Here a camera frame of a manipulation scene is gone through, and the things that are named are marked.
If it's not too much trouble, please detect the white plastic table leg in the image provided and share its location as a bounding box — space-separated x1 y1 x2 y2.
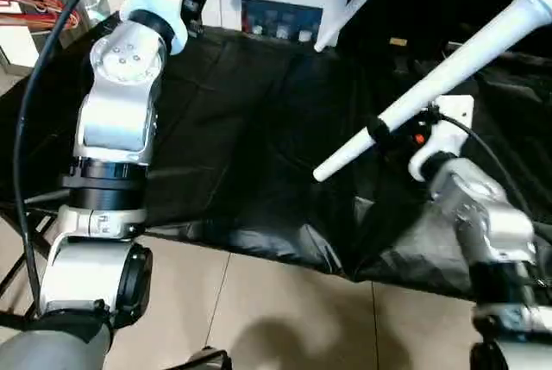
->
313 0 411 53
312 0 548 184

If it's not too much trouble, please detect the black mat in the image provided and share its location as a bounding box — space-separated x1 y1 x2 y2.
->
0 27 552 302

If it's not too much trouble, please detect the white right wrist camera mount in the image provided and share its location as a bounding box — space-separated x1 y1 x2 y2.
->
408 94 475 182

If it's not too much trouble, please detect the black folding stand frame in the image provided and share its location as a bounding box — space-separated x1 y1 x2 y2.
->
0 204 61 328

